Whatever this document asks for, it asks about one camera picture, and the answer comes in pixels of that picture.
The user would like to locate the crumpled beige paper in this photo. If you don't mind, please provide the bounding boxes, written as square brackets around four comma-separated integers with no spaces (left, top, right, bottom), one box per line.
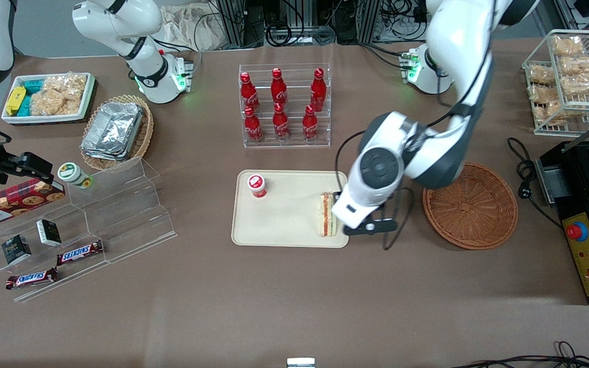
[159,4,234,52]

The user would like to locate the red lid small cup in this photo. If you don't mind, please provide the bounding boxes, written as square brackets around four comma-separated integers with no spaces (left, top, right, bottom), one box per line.
[247,174,268,199]

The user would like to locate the black power cable with plug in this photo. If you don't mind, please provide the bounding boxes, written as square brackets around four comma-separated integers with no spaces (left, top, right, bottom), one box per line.
[507,137,563,229]

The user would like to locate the black floor cables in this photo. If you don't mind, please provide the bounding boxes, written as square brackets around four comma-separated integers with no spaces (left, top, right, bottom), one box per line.
[450,341,589,368]

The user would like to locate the clear bag fried snack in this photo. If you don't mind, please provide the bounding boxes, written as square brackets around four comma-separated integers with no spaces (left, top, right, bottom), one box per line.
[552,35,585,56]
[527,64,557,85]
[527,84,556,103]
[559,55,589,75]
[560,73,589,97]
[536,101,574,126]

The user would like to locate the round brown wicker basket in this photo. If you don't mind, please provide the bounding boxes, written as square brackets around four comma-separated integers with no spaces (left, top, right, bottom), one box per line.
[422,162,519,250]

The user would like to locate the large clear bag rice crackers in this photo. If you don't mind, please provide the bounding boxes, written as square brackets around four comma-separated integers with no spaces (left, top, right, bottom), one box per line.
[30,75,88,117]

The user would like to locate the green lid white jar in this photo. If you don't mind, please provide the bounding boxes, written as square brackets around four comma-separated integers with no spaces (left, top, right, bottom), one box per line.
[57,162,94,190]

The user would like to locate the beige plastic tray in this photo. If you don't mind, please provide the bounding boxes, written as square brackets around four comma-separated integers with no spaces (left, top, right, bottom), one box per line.
[231,170,350,249]

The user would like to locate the triangle sandwich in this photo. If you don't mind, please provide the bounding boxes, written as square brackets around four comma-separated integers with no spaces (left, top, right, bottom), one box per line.
[318,192,337,238]

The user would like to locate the snickers chocolate bar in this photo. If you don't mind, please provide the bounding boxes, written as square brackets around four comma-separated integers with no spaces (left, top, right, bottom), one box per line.
[6,267,59,291]
[56,240,104,266]

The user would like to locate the yellow snack packet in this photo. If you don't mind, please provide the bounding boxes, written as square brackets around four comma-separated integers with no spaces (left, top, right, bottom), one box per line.
[7,86,27,116]

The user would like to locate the red emergency stop button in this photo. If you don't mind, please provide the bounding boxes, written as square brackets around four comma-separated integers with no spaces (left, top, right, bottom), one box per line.
[567,222,589,242]

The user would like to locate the small black box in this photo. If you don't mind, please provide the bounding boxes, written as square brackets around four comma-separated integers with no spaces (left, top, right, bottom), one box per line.
[36,219,62,247]
[1,235,32,265]

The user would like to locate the white rectangular bin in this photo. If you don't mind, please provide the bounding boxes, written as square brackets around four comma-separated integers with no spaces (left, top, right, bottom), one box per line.
[1,72,97,126]

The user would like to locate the aluminium frame post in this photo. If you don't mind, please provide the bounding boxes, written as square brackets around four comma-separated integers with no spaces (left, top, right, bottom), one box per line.
[217,0,248,49]
[355,0,383,44]

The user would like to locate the oval light wicker basket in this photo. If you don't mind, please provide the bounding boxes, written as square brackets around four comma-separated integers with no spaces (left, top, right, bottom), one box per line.
[80,95,154,171]

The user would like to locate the black fryer with yellow panel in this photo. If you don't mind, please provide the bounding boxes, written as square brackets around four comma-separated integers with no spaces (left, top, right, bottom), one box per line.
[536,110,589,306]

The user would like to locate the clear acrylic step shelf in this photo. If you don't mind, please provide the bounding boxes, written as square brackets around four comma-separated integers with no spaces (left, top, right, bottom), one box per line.
[0,156,178,303]

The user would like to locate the red cookie box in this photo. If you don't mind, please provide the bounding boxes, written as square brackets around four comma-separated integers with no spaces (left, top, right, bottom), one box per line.
[0,178,66,228]

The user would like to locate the clear acrylic bottle rack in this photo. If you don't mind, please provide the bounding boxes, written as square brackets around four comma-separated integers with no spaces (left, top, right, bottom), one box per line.
[238,63,332,149]

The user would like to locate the black cable bundle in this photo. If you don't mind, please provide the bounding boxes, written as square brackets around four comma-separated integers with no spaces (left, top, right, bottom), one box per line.
[263,0,337,48]

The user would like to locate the red cola bottle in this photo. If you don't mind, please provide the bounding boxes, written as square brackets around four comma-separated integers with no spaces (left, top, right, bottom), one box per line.
[271,68,288,107]
[273,103,290,141]
[239,72,260,113]
[302,105,319,143]
[310,68,326,112]
[244,106,264,143]

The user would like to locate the aluminium foil tray stack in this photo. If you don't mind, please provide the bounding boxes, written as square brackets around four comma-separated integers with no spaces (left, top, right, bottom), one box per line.
[81,101,144,162]

